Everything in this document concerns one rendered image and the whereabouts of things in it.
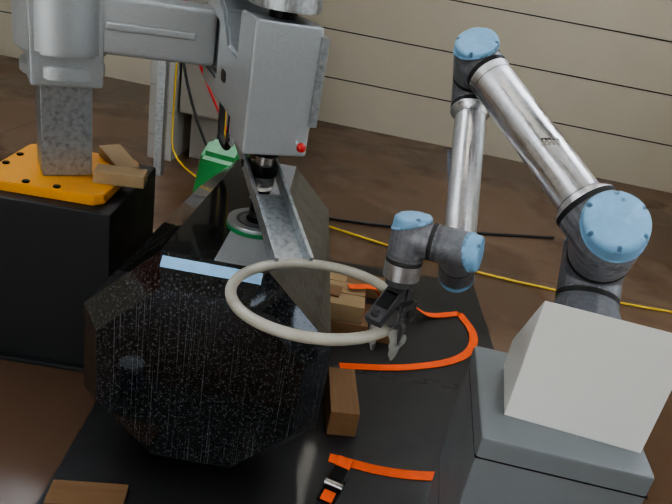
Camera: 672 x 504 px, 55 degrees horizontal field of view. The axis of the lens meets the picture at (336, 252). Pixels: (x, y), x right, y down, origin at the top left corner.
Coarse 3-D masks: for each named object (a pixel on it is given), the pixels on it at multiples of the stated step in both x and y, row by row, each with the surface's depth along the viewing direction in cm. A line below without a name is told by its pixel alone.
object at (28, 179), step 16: (32, 144) 286; (16, 160) 266; (32, 160) 269; (96, 160) 282; (0, 176) 249; (16, 176) 252; (32, 176) 254; (48, 176) 257; (64, 176) 260; (80, 176) 262; (16, 192) 248; (32, 192) 247; (48, 192) 247; (64, 192) 247; (80, 192) 248; (96, 192) 251; (112, 192) 259
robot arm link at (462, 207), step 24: (456, 96) 179; (456, 120) 178; (480, 120) 176; (456, 144) 174; (480, 144) 173; (456, 168) 170; (480, 168) 171; (456, 192) 167; (456, 216) 164; (456, 288) 161
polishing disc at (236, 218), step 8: (240, 208) 236; (248, 208) 237; (232, 216) 228; (240, 216) 229; (232, 224) 223; (240, 224) 223; (248, 224) 224; (256, 224) 225; (248, 232) 220; (256, 232) 220
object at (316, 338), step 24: (264, 264) 186; (288, 264) 191; (312, 264) 193; (336, 264) 193; (384, 288) 183; (240, 312) 157; (288, 336) 151; (312, 336) 150; (336, 336) 152; (360, 336) 154; (384, 336) 159
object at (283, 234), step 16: (240, 160) 223; (256, 192) 209; (288, 192) 213; (256, 208) 207; (272, 208) 212; (288, 208) 212; (272, 224) 206; (288, 224) 208; (272, 240) 193; (288, 240) 202; (304, 240) 197; (272, 256) 191; (288, 256) 197; (304, 256) 197
